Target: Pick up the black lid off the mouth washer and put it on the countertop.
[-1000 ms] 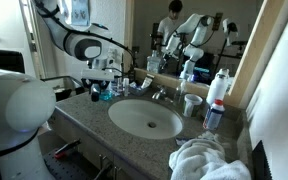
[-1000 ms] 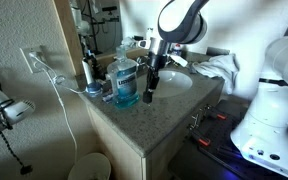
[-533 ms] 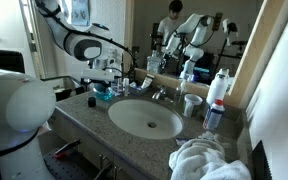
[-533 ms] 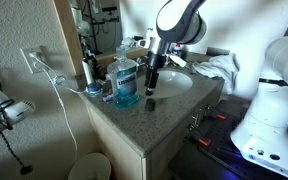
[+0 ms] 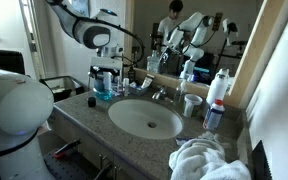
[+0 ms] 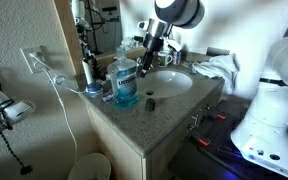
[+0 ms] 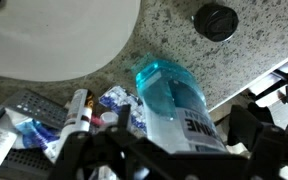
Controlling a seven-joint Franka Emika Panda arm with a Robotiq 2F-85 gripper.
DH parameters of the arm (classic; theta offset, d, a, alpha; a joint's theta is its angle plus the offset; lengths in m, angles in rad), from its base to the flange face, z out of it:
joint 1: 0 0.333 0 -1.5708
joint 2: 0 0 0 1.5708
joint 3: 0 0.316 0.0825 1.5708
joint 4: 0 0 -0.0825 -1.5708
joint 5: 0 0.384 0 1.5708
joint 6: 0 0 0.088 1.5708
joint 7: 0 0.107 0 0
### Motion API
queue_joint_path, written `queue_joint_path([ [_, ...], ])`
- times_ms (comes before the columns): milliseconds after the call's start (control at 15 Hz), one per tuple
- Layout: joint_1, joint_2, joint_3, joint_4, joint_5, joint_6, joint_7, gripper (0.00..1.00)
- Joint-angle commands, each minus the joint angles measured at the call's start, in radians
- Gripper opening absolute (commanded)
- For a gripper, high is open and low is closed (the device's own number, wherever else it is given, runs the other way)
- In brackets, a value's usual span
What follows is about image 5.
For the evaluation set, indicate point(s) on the white towel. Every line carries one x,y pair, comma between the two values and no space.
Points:
204,161

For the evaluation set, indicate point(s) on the tall white spray bottle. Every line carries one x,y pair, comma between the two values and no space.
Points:
217,87

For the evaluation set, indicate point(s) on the black jagged edge object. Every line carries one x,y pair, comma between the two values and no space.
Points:
260,165

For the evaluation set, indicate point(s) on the white oval sink basin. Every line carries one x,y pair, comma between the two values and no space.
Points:
140,116

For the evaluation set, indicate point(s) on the black chair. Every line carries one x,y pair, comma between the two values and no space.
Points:
4,61

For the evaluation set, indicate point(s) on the vanity cabinet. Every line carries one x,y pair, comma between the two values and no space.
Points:
84,143

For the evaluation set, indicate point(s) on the clear bottle by faucet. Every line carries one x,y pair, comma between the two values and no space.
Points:
180,93

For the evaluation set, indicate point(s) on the black trash bin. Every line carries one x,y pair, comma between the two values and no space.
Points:
64,91

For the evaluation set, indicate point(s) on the blue toiletry tray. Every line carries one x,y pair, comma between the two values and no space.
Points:
137,90

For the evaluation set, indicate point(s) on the black bottle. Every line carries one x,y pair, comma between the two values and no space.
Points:
131,74

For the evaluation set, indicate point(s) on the white bottle red cap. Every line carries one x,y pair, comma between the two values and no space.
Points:
213,116

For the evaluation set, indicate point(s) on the black mouthwash lid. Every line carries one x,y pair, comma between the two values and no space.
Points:
91,102

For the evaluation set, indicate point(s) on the chrome faucet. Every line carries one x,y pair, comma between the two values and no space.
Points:
159,93

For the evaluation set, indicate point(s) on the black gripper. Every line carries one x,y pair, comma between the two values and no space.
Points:
100,72

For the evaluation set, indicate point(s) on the blue packet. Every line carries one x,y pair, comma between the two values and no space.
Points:
183,140

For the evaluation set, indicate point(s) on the tall clear pump bottle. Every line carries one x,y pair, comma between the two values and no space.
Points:
118,87

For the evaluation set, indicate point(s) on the white blue toothpaste tube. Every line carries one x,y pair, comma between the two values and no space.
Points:
147,81

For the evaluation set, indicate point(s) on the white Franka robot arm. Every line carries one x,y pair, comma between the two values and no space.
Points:
17,106

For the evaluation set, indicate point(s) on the wood framed wall mirror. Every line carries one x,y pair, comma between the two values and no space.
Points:
247,20

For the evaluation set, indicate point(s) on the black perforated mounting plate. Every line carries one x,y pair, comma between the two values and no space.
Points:
64,168

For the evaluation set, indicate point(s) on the clear mouthwash bottle blue liquid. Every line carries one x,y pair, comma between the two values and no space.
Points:
102,93

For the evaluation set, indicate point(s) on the white round lid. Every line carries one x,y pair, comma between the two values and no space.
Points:
126,87

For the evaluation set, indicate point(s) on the white door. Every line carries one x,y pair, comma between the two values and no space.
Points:
7,23

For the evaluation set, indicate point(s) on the blue wall poster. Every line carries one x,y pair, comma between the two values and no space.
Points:
82,6

